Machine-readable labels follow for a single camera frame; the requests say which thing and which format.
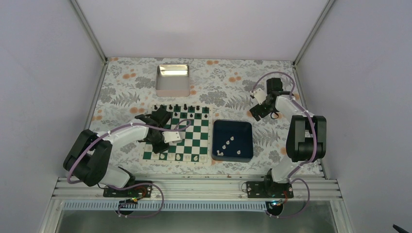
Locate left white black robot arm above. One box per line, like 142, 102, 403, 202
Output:
63, 107, 172, 197

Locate floral patterned table mat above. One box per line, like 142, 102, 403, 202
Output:
90, 57, 300, 175

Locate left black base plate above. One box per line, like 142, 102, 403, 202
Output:
103, 181, 153, 199

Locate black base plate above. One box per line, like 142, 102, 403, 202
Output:
103, 181, 153, 199
241, 181, 294, 199

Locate pink metal tin box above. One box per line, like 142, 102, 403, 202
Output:
155, 64, 190, 97

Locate aluminium front rail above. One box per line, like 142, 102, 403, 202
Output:
52, 179, 343, 201

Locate aluminium frame post left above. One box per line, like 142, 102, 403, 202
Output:
69, 0, 107, 63

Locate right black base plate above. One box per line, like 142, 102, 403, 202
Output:
241, 181, 294, 199

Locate dark blue plastic tray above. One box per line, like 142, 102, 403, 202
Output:
211, 120, 254, 163

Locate aluminium frame post right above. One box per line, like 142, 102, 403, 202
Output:
293, 0, 336, 68

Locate green white chess board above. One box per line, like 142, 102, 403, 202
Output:
140, 103, 213, 166

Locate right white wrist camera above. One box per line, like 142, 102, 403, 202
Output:
250, 88, 267, 105

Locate aluminium frame post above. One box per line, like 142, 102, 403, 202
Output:
69, 0, 107, 63
293, 0, 336, 68

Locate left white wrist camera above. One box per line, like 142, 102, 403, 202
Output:
162, 131, 182, 143

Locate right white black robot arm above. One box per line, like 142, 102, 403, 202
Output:
250, 78, 326, 198

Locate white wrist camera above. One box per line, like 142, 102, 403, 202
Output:
250, 88, 267, 105
162, 131, 182, 143

